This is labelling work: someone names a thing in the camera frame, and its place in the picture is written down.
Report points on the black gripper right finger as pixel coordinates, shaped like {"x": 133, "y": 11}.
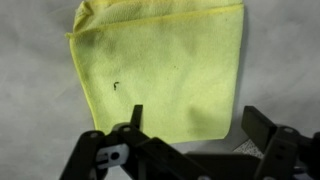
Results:
{"x": 285, "y": 151}

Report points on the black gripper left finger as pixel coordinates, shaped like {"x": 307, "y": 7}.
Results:
{"x": 127, "y": 147}

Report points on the yellow microfiber towel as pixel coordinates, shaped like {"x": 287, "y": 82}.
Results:
{"x": 177, "y": 58}

